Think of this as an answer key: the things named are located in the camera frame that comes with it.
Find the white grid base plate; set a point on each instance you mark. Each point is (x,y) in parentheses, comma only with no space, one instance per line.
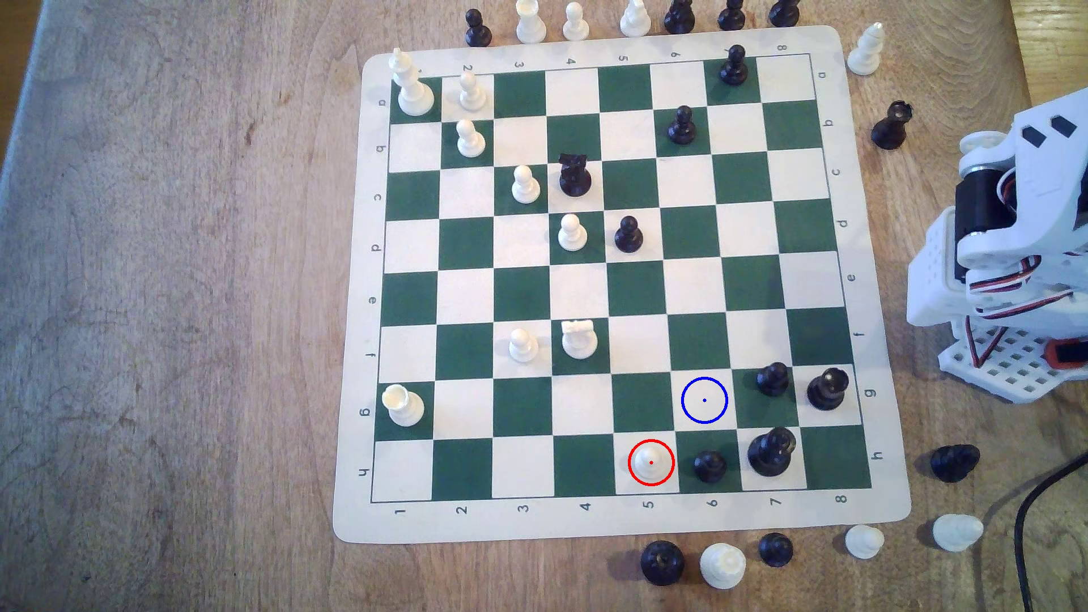
(1003,370)

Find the white knight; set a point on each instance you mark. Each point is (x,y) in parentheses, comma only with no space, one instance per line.
(958,533)

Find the green and white chess mat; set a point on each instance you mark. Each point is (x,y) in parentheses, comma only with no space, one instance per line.
(523,293)

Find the white pawn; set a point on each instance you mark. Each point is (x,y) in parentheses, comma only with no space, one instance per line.
(651,463)
(572,234)
(523,346)
(470,140)
(575,25)
(525,186)
(863,542)
(472,93)

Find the white queen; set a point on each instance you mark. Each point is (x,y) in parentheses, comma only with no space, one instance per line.
(722,566)

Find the black knight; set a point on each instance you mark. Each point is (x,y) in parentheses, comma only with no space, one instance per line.
(955,463)
(574,177)

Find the black pawn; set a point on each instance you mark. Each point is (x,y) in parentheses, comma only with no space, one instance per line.
(681,127)
(784,13)
(628,236)
(773,379)
(734,68)
(479,32)
(710,466)
(775,550)
(731,15)

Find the black bishop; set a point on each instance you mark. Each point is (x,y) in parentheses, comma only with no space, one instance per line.
(679,19)

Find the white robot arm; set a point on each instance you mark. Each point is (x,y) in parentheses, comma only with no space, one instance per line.
(935,272)

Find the black queen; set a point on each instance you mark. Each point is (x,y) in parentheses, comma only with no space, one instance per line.
(662,564)

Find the white king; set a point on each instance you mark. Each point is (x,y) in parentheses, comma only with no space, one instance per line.
(412,92)

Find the black king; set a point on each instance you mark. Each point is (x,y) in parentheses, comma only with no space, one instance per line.
(772,452)

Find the white bishop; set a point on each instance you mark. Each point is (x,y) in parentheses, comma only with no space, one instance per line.
(635,20)
(865,53)

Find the orange clamp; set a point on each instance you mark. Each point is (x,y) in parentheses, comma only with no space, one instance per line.
(1067,353)

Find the black rook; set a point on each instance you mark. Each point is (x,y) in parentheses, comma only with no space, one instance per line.
(827,389)
(890,127)

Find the white rook f4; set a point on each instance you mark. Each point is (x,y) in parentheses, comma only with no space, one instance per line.
(580,340)

